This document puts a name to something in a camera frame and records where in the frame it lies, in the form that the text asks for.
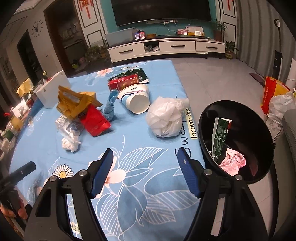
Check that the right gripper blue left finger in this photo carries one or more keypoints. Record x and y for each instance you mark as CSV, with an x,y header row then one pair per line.
x,y
99,171

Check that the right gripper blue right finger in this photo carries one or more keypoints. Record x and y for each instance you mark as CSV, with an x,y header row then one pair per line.
x,y
191,171

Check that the pink plastic bag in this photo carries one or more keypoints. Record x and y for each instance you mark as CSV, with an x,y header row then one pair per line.
x,y
233,161

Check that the red snack bag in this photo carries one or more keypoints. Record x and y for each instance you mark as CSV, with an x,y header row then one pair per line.
x,y
93,121

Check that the green red snack wrapper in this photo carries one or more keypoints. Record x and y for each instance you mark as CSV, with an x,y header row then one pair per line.
x,y
220,130

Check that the clear blister packaging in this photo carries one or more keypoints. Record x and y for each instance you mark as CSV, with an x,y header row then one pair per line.
x,y
69,128

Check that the white plastic bag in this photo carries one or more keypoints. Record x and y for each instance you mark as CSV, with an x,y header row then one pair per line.
x,y
165,116
279,105

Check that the blue textured cloth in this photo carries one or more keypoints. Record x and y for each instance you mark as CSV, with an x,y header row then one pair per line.
x,y
108,110

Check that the yellow chip bag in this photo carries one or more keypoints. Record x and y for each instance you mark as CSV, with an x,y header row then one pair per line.
x,y
71,103

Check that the white blue paper cup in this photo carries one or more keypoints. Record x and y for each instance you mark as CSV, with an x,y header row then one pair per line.
x,y
135,98

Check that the red cigarette carton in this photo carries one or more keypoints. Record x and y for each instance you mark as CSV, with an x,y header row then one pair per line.
x,y
123,82

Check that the dark green foil bag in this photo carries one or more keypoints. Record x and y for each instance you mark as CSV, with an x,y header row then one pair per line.
x,y
142,77

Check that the black trash bin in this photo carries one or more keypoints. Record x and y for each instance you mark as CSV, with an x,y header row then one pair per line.
x,y
248,134

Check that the yellow bottle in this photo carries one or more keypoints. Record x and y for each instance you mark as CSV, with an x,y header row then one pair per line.
x,y
16,122

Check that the blue floral tablecloth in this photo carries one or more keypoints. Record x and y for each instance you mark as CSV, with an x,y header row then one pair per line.
x,y
146,198

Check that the white box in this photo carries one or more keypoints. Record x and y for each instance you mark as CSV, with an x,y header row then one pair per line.
x,y
48,92

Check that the white plastic bag on floor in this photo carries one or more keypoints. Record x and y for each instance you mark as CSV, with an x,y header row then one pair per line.
x,y
279,105

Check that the grey sofa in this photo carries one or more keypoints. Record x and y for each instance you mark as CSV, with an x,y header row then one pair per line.
x,y
288,122

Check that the plant stand with greenery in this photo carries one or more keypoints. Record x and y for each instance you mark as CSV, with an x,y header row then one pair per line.
x,y
95,53

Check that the red yellow shopping bag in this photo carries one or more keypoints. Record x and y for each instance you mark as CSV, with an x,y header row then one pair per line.
x,y
272,87

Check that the white tv cabinet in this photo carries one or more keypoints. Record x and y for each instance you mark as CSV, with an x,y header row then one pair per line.
x,y
165,46

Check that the potted plant on floor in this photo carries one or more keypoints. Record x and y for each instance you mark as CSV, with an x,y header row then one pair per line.
x,y
230,47

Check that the translucent storage box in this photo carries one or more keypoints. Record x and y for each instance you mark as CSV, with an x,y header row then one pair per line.
x,y
120,37

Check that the potted plant by cabinet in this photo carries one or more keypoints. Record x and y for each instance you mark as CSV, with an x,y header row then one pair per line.
x,y
218,28

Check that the upright vacuum cleaner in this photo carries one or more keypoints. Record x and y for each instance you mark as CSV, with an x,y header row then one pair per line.
x,y
277,64

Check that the black television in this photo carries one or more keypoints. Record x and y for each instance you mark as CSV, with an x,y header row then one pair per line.
x,y
133,11

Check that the wall clock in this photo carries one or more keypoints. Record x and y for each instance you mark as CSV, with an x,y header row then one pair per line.
x,y
37,28

